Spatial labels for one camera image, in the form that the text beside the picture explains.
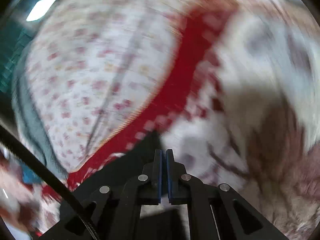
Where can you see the teal cloth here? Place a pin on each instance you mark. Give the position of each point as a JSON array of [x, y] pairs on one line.
[[35, 130]]

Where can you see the red and white printed blanket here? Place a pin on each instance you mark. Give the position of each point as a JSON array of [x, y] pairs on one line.
[[190, 67]]

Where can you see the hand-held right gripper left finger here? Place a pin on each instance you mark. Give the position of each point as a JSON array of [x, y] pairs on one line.
[[158, 170]]

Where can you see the white floral pillow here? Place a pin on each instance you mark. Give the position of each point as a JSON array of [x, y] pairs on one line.
[[100, 55]]

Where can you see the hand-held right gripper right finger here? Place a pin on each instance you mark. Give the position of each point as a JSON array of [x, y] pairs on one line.
[[169, 170]]

